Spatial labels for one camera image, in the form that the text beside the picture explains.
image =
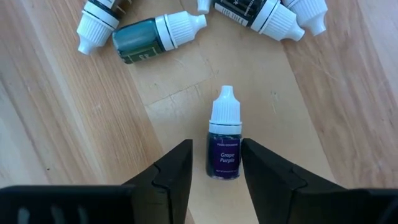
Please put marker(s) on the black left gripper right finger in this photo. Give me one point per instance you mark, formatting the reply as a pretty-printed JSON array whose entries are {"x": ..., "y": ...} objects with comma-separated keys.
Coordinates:
[{"x": 270, "y": 193}]

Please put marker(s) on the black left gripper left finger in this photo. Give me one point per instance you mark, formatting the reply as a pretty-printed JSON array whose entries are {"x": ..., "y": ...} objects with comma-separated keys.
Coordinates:
[{"x": 174, "y": 186}]

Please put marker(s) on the small grape purple coloring bottle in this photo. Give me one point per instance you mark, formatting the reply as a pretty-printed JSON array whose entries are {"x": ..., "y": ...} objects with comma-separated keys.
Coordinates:
[{"x": 224, "y": 155}]

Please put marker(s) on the small teal food coloring bottle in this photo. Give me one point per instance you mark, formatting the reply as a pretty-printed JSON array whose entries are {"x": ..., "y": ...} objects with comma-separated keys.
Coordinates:
[{"x": 140, "y": 39}]

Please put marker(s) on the small dark food coloring bottle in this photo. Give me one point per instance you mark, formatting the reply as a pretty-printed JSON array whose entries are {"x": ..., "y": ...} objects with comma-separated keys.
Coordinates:
[
  {"x": 96, "y": 21},
  {"x": 311, "y": 14}
]

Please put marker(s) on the small black food coloring bottle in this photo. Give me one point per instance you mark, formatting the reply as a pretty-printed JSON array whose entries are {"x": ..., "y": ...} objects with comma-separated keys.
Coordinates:
[{"x": 245, "y": 9}]

